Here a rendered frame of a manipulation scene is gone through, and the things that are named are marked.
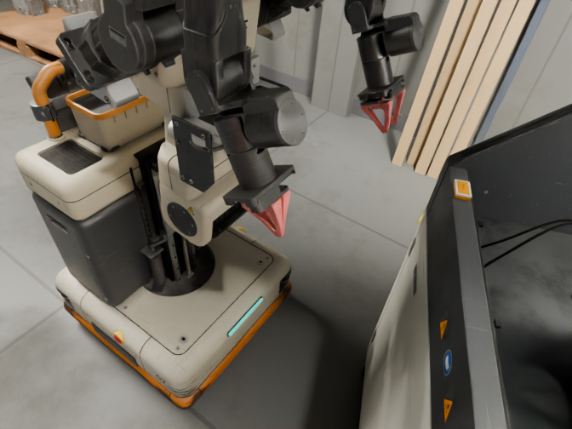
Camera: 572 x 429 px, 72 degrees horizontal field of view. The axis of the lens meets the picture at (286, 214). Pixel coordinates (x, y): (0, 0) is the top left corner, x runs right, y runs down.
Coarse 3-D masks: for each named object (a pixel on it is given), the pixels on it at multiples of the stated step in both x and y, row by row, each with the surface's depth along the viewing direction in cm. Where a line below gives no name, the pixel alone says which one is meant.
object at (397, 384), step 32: (416, 256) 99; (416, 288) 91; (384, 320) 125; (416, 320) 85; (384, 352) 113; (416, 352) 79; (384, 384) 104; (416, 384) 74; (384, 416) 95; (416, 416) 70
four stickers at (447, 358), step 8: (448, 320) 64; (440, 328) 67; (448, 328) 64; (448, 352) 61; (448, 360) 60; (448, 368) 60; (448, 392) 57; (448, 400) 57; (448, 408) 56; (448, 416) 56
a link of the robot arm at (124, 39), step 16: (112, 0) 47; (128, 0) 48; (144, 0) 48; (160, 0) 50; (176, 0) 53; (112, 16) 49; (128, 16) 48; (112, 32) 51; (128, 32) 49; (144, 32) 50; (112, 48) 53; (128, 48) 51; (144, 48) 51; (128, 64) 52; (144, 64) 52
